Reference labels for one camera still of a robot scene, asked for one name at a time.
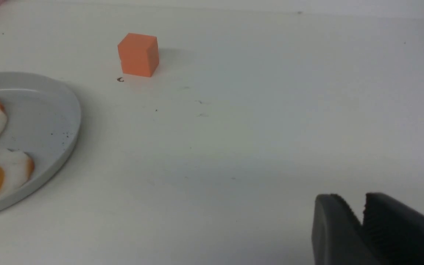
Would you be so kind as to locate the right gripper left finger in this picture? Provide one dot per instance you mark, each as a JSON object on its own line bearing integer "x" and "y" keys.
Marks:
{"x": 337, "y": 237}

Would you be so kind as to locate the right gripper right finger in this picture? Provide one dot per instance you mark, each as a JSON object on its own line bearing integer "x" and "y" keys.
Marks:
{"x": 394, "y": 229}

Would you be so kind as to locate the orange foam cube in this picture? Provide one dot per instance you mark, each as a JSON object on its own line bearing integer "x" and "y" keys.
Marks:
{"x": 139, "y": 54}

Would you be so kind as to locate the grey plate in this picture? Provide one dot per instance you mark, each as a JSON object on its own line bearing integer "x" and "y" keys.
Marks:
{"x": 44, "y": 120}

